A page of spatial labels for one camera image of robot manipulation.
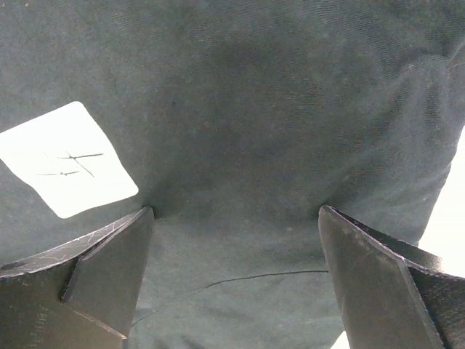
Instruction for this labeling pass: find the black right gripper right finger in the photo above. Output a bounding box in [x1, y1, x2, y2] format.
[318, 206, 464, 348]

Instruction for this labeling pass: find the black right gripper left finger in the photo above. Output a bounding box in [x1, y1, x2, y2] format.
[1, 207, 155, 349]

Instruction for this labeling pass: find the black t shirt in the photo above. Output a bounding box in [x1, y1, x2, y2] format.
[1, 1, 464, 348]

